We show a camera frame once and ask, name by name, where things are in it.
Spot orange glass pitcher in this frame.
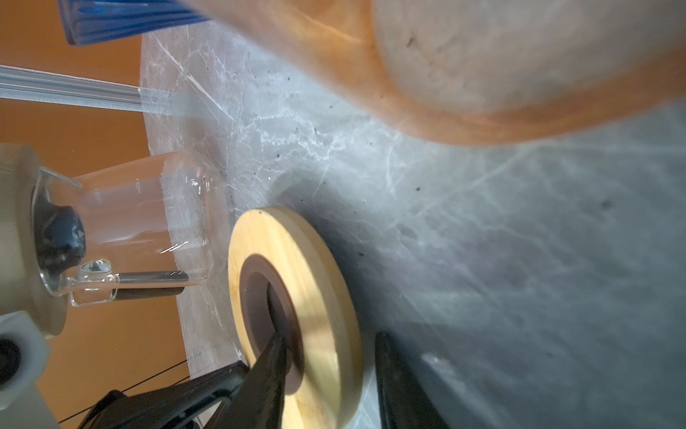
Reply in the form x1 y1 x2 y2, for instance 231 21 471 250
191 1 685 145

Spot blue glass ribbed dripper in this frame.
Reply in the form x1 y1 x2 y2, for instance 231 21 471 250
57 0 208 46

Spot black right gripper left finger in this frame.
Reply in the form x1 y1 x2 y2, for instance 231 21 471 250
205 334 287 428

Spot wooden dripper ring stand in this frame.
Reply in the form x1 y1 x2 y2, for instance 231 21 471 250
1 143 67 337

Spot aluminium corner post left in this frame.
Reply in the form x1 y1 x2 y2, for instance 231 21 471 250
1 65 216 118

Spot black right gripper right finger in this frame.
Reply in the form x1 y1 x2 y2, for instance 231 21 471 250
374 332 448 429

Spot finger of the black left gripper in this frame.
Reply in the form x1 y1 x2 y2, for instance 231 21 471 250
80 361 249 428

